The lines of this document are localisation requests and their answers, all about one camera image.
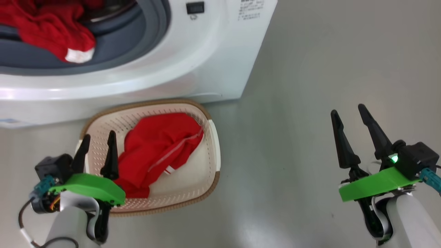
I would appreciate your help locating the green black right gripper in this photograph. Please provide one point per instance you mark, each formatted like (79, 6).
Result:
(375, 184)

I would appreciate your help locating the cream perforated laundry basket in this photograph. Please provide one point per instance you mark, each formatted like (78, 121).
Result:
(193, 179)

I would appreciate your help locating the grey rubber door seal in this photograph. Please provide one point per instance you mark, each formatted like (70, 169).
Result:
(131, 41)

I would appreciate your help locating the red knit garment white cuff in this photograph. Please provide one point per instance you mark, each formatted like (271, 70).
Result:
(44, 27)

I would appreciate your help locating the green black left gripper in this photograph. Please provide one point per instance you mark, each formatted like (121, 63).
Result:
(89, 187)

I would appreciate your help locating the teal camera connector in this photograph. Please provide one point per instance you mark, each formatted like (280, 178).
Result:
(43, 186)
(430, 177)

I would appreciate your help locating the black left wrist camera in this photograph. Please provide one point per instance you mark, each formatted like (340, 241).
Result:
(51, 167)

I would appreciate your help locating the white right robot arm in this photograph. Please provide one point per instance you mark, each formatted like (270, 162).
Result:
(413, 224)

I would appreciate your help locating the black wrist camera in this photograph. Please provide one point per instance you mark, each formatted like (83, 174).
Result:
(51, 167)
(417, 156)

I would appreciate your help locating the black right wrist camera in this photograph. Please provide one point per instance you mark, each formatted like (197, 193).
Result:
(417, 156)

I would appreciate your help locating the steel washer drum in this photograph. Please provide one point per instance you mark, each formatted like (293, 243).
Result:
(113, 10)

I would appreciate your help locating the teal left camera connector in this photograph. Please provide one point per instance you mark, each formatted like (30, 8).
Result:
(43, 186)

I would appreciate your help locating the teal right camera connector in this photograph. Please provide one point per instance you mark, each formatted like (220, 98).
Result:
(430, 177)

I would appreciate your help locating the white front-load washing machine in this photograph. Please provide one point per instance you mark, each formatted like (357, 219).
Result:
(206, 51)

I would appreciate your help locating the red garment with white stripe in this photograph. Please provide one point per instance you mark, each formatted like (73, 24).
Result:
(155, 144)

